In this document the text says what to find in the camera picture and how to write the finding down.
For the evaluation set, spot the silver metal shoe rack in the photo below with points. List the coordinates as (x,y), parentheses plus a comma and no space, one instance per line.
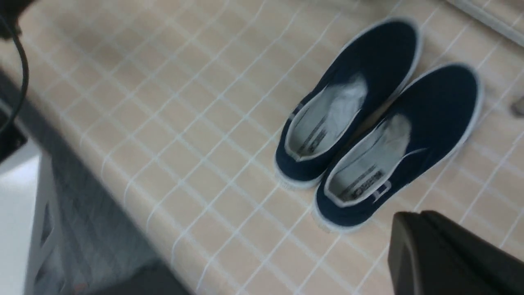
(502,16)

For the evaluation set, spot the navy slip-on shoe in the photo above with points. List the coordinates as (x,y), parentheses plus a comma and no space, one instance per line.
(371,69)
(427,122)

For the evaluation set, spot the grey white furniture below table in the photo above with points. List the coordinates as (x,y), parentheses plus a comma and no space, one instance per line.
(103,251)

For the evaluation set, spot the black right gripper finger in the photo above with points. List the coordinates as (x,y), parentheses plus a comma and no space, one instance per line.
(430,254)

